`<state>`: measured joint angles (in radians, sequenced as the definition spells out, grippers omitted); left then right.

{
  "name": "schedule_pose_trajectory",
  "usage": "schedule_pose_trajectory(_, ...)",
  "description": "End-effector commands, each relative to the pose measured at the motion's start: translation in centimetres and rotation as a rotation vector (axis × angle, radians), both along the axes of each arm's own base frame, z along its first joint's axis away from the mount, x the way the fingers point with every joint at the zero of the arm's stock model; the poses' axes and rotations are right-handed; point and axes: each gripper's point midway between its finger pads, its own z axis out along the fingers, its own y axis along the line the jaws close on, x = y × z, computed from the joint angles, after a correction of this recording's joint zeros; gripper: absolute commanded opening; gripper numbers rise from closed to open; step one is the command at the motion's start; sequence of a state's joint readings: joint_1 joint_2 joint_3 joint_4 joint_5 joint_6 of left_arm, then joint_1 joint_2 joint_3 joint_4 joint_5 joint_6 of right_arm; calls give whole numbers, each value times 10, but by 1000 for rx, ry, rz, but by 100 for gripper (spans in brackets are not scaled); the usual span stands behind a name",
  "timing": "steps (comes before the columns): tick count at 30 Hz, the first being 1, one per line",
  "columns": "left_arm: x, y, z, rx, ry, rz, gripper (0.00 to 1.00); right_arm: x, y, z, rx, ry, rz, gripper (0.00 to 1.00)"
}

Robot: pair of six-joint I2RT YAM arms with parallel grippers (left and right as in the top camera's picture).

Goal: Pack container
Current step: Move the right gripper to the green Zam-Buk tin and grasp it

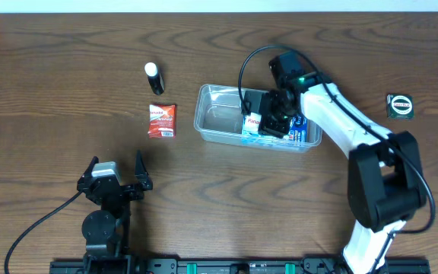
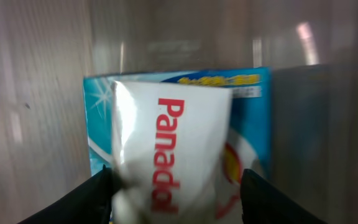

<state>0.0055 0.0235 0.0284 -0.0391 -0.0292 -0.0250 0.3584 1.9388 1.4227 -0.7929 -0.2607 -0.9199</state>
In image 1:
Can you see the blue Cool Fever box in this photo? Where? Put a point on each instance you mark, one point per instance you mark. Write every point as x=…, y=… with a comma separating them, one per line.
x=296, y=135

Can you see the white Panadol box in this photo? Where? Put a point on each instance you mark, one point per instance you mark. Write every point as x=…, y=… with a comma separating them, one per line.
x=251, y=124

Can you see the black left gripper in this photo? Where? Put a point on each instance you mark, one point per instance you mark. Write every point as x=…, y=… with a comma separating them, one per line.
x=143, y=180

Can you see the red Panadol ActiFast packet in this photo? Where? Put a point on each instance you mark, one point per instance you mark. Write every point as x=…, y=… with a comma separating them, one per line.
x=162, y=121

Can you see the dark syrup bottle white cap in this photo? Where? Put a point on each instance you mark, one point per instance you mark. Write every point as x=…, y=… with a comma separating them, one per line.
x=155, y=78

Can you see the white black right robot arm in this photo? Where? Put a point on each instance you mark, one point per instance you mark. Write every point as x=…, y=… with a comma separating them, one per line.
x=386, y=185

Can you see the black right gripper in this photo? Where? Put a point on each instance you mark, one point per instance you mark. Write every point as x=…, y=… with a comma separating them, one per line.
x=271, y=127

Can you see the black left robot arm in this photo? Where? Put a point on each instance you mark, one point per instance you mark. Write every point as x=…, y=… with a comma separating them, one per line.
x=106, y=230

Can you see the green Zam-Buk tin box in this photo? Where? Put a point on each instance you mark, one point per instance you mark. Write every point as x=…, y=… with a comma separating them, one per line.
x=399, y=106

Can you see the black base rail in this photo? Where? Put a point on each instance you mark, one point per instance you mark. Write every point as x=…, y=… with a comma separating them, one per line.
x=309, y=265

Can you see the clear plastic container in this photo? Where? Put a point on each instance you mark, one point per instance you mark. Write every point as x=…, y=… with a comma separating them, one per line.
x=218, y=118

